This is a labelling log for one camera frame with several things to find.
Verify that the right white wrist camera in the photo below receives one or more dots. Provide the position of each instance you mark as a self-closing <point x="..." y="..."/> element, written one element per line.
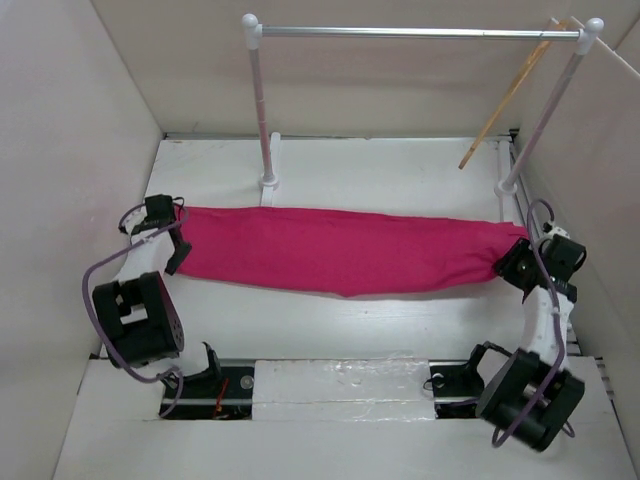
<point x="550" y="230"/>

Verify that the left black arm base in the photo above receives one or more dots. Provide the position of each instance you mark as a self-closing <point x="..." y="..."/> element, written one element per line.
<point x="226" y="398"/>

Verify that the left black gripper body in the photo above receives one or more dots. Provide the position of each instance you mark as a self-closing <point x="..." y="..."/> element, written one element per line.
<point x="175" y="260"/>

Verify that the wooden clothes hanger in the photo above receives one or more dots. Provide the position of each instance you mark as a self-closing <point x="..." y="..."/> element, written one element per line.
<point x="525" y="69"/>

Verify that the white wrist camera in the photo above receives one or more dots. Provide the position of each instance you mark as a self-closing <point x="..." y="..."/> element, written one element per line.
<point x="131" y="218"/>
<point x="550" y="230"/>

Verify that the pink trousers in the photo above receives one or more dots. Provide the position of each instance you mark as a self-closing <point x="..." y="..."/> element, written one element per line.
<point x="342" y="252"/>

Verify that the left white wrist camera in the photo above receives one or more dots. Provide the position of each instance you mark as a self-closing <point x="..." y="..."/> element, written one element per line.
<point x="131" y="218"/>

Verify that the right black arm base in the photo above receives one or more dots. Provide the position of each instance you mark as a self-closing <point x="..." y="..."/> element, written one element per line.
<point x="455" y="387"/>

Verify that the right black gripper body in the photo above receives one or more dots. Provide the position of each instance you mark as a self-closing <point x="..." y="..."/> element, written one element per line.
<point x="516" y="263"/>

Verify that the white metal clothes rack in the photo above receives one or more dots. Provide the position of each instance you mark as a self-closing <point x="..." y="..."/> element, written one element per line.
<point x="506" y="188"/>

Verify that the aluminium table edge rail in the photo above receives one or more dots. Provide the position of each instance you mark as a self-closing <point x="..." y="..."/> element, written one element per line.
<point x="509" y="136"/>

